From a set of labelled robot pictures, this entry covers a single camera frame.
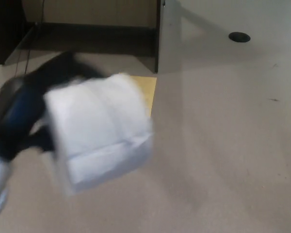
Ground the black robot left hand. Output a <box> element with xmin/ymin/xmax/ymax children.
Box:
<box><xmin>0</xmin><ymin>50</ymin><xmax>105</xmax><ymax>163</ymax></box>

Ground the white cloth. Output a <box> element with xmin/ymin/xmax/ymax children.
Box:
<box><xmin>43</xmin><ymin>73</ymin><xmax>154</xmax><ymax>196</ymax></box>

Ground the dark wooden desk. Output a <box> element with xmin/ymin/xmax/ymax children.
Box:
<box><xmin>0</xmin><ymin>0</ymin><xmax>167</xmax><ymax>74</ymax></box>

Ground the yellow paper sheet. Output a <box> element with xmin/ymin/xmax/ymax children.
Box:
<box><xmin>118</xmin><ymin>72</ymin><xmax>158</xmax><ymax>118</ymax></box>

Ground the black round floor cap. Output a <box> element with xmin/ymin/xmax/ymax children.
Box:
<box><xmin>228</xmin><ymin>32</ymin><xmax>251</xmax><ymax>44</ymax></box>

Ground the thick black cable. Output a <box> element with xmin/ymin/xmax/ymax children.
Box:
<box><xmin>24</xmin><ymin>0</ymin><xmax>47</xmax><ymax>74</ymax></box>

